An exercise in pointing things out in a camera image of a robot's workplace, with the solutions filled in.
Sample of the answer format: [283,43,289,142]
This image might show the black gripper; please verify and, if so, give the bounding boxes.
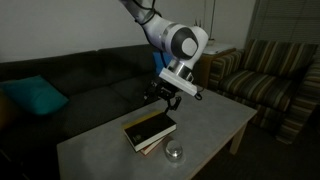
[143,79,183,116]

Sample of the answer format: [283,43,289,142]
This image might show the silver dome lid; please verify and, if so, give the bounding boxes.
[165,139,184,155]

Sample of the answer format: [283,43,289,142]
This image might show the blue cushion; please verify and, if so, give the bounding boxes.
[152,51,175,76]

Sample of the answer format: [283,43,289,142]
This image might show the red cover book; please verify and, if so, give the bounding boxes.
[139,134,168,157]

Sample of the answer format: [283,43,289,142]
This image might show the small glass bowl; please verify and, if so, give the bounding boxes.
[164,148,185,163]

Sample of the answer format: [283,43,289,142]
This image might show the wooden side table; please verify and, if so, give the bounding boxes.
[194,47,237,90]

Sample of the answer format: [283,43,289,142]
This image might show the white tray board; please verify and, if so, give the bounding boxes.
[201,42,236,56]

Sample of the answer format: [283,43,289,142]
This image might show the small white pot with stems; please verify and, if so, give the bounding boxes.
[206,0,217,47]

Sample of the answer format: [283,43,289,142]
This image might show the dark grey fabric sofa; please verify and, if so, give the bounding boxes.
[0,43,188,180]

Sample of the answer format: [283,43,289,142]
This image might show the striped armchair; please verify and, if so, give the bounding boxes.
[208,39,320,145]

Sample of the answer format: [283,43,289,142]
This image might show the teal cushion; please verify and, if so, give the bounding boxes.
[0,75,70,117]

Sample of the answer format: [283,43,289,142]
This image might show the window blinds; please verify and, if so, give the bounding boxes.
[245,0,320,61]

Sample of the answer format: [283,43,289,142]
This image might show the white wrist mount plate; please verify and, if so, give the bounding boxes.
[158,67,198,98]

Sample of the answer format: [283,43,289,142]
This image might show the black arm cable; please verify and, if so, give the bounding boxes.
[131,0,204,101]

